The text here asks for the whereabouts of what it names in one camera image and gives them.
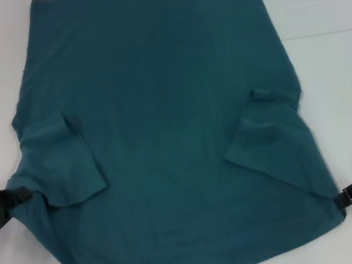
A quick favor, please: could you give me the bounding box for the teal blue shirt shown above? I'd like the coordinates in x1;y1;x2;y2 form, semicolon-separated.
0;0;351;264

